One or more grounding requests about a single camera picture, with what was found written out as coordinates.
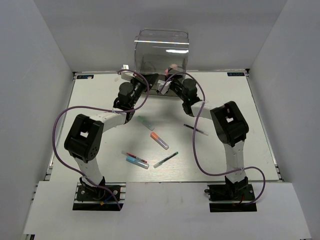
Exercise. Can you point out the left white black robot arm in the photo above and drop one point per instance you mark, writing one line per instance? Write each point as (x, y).
(84, 138)

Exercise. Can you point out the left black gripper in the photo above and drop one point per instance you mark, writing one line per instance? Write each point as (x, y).
(151, 79)

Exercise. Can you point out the green cap highlighter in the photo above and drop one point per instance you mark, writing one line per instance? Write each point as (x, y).
(146, 123)

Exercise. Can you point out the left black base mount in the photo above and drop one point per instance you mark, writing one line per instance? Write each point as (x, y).
(103, 201)

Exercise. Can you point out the red gel pen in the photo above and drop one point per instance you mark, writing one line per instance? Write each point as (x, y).
(133, 156)

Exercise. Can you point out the right blue table label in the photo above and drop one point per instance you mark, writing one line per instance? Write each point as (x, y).
(236, 74)

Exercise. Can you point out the orange cap highlighter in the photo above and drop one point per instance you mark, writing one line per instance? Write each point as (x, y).
(161, 142)

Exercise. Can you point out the left blue table label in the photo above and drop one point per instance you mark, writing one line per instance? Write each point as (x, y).
(85, 77)

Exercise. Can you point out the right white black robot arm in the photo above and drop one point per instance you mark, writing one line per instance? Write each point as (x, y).
(229, 123)

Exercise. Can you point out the green gel pen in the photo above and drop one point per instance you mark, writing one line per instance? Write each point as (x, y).
(165, 159)

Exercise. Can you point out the clear acrylic drawer organizer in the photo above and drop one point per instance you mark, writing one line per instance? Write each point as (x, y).
(156, 49)

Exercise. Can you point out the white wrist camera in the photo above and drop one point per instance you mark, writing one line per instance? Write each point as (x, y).
(162, 87)
(126, 74)

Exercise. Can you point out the blue cap highlighter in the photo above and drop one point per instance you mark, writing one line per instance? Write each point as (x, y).
(137, 162)

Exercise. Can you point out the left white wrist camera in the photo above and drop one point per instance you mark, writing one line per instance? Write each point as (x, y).
(126, 74)

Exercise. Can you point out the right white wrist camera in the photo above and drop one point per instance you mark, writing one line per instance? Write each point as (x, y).
(162, 87)

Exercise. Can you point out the blue table label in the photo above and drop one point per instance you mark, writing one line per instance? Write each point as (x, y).
(85, 77)
(236, 74)

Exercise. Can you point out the purple gel pen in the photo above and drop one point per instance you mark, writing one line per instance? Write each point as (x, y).
(196, 129)

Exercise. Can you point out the pink cap refill tube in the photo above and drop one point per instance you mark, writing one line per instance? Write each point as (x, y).
(170, 68)

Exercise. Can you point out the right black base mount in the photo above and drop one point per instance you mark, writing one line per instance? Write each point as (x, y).
(231, 197)

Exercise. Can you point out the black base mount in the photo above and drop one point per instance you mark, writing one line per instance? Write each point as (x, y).
(231, 197)
(103, 201)

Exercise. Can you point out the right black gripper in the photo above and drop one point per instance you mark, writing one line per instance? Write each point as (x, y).
(173, 81)

